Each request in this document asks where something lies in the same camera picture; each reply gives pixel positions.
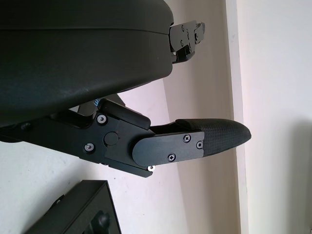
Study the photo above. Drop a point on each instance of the black camera box base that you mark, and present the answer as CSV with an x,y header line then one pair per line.
x,y
78,209

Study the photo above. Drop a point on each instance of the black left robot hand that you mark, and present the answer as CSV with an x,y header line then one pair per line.
x,y
73,61

